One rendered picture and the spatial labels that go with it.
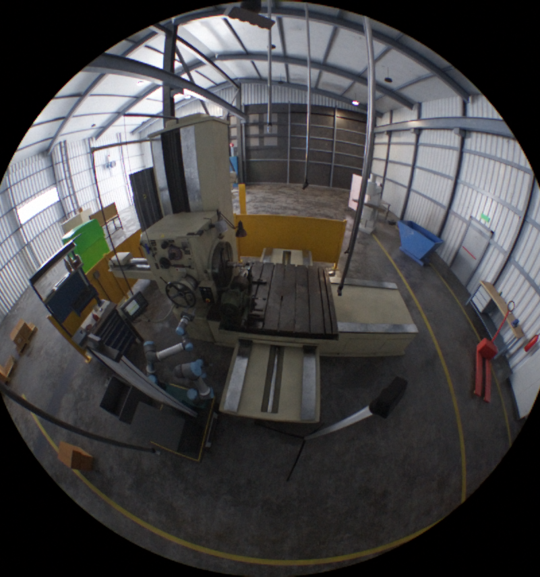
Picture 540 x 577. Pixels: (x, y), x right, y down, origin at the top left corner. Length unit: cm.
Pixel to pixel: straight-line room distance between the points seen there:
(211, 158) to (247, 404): 257
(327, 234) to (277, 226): 111
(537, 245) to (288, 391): 669
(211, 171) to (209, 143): 34
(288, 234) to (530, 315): 689
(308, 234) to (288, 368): 300
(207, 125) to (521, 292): 736
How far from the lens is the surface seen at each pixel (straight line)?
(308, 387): 195
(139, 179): 290
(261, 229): 423
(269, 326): 194
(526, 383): 603
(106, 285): 446
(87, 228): 567
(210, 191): 232
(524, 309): 659
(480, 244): 746
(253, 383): 196
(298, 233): 420
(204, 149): 229
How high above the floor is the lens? 255
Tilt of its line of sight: 41 degrees down
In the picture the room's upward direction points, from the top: straight up
